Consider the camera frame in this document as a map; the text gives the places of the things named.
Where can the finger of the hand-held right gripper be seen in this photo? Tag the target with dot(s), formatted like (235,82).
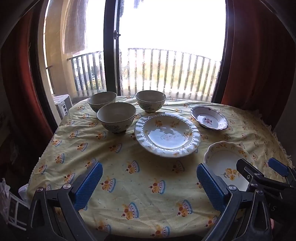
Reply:
(247,171)
(278,166)

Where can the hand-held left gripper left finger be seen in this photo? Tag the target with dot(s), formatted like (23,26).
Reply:
(89,185)

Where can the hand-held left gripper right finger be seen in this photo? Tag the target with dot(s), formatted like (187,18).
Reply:
(210,187)

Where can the small yellow-flowered scalloped dish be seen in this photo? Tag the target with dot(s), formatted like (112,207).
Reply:
(219,160)

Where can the red-rimmed white plate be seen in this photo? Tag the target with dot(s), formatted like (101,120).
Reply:
(215,115)

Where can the large yellow-flowered scalloped plate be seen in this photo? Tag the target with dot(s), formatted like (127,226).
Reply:
(166,136)

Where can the green-rimmed floral ceramic bowl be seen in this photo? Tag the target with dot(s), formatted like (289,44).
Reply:
(150,98)
(101,98)
(115,115)

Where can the yellow crown-print tablecloth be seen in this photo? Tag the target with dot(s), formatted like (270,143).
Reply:
(143,185)

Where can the white plastic bag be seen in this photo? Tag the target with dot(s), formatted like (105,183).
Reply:
(25,192)
(4,199)

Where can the white air conditioner unit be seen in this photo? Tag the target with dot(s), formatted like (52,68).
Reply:
(62,104)

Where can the red curtain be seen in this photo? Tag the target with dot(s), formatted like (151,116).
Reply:
(254,69)
(20,81)

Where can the metal balcony railing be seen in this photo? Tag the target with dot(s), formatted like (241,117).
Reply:
(85,55)

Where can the hanging pale cloth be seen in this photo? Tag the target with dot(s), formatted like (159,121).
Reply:
(75,27)

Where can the dark sliding door frame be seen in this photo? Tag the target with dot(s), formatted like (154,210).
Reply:
(111,69)

